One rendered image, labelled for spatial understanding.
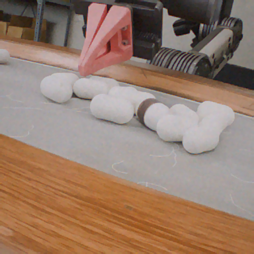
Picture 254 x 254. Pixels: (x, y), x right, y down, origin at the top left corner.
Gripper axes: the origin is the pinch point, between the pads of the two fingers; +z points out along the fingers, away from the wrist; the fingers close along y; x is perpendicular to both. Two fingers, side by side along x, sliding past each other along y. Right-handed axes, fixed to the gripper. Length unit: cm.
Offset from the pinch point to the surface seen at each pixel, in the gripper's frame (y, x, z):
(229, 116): 14.8, 2.6, -0.9
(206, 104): 12.3, 2.4, -1.3
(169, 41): -38, 126, -170
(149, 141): 9.5, -1.9, 7.4
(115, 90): 3.9, 0.8, 1.5
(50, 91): -0.4, -1.5, 5.3
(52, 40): -156, 149, -167
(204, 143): 13.3, -3.0, 7.0
